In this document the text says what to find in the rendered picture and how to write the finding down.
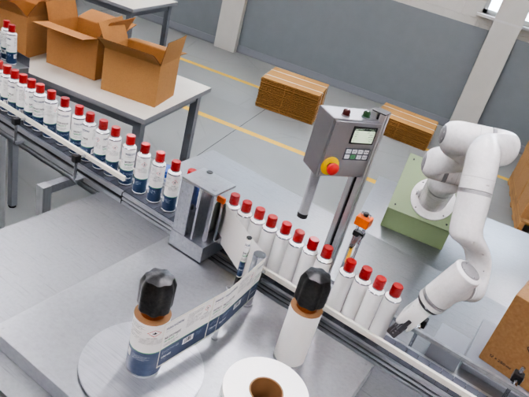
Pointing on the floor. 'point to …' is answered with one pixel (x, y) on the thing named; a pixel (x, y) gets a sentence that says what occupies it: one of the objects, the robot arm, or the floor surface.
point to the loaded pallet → (520, 191)
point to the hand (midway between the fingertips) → (394, 330)
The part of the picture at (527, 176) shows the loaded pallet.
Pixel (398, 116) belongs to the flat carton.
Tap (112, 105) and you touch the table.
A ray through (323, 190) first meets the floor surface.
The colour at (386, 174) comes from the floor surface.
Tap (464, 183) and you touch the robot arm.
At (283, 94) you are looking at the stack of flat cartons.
